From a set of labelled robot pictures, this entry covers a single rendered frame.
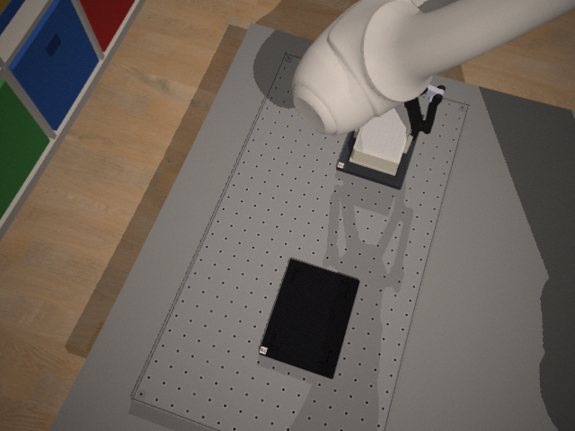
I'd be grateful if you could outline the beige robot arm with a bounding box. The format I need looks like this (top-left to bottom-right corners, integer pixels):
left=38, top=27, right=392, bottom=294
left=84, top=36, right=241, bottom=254
left=291, top=0, right=575, bottom=136

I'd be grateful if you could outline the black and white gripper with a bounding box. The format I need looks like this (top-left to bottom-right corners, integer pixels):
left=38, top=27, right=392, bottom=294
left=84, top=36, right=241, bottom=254
left=403, top=84, right=446, bottom=154

